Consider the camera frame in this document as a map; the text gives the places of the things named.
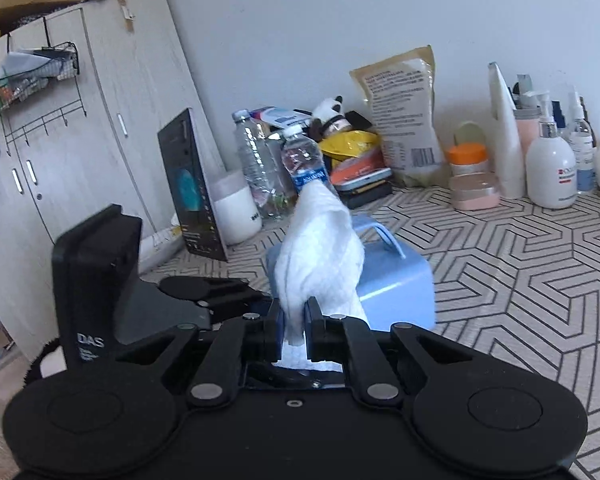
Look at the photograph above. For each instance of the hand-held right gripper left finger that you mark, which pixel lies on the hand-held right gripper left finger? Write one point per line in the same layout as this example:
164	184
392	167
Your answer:
280	322

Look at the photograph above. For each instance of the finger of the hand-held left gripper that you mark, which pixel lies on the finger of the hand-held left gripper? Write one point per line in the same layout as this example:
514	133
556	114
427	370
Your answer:
215	292

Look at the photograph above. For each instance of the white and blue packet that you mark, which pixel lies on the white and blue packet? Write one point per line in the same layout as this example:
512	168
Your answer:
275	116

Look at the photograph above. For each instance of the pink compact case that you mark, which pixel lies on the pink compact case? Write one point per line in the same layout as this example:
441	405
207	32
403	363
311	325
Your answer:
475	192

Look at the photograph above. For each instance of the white cleaning cloth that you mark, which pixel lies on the white cleaning cloth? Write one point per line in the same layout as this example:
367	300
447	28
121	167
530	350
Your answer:
320	260

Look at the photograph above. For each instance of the white pump bottle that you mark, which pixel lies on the white pump bottle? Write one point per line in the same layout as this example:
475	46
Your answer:
550	170

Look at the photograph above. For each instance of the white jar with pink lid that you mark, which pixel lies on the white jar with pink lid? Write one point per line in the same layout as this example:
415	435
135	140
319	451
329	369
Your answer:
235	215

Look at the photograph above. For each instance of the small water bottle blue label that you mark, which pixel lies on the small water bottle blue label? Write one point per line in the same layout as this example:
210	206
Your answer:
302	160

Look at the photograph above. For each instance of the beige stand-up pouch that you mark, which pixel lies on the beige stand-up pouch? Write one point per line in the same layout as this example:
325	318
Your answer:
405	110

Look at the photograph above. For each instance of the large clear plastic bottle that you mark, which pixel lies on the large clear plastic bottle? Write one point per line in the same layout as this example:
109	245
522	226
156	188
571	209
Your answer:
255	160

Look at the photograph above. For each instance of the black cardboard box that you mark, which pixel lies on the black cardboard box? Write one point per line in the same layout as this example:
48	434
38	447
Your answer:
190	160

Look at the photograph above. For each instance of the clear spray bottle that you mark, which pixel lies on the clear spray bottle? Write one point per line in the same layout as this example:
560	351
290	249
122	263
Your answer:
582	145

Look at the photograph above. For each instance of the panda plush toy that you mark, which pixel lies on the panda plush toy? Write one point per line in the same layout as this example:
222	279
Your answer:
327	107

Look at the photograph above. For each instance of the jar with orange lid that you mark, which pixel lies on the jar with orange lid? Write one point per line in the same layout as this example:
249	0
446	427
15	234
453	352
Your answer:
467	157

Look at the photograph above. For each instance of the white and yellow packet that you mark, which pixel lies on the white and yellow packet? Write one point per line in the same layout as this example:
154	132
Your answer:
160	242

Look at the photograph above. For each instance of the light wooden wardrobe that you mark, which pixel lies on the light wooden wardrobe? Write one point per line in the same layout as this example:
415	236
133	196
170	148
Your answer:
130	85

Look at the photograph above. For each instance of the geometric patterned tablecloth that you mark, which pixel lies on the geometric patterned tablecloth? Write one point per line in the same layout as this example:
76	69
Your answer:
505	270

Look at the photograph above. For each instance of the pink pump bottle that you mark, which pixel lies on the pink pump bottle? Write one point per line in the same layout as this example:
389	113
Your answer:
526	130

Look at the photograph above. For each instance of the tall white tube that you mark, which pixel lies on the tall white tube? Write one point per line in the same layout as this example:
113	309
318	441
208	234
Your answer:
505	135

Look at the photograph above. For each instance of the grey flat case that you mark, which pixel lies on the grey flat case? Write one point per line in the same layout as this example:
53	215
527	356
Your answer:
367	180

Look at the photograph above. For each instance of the black book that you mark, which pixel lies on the black book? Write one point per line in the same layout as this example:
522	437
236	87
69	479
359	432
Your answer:
370	196

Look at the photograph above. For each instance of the yellow snack packet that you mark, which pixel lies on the yellow snack packet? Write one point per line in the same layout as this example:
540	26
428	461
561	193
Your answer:
350	142

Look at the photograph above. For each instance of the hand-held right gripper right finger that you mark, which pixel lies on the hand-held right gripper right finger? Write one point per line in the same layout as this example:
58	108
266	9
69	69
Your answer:
309	322

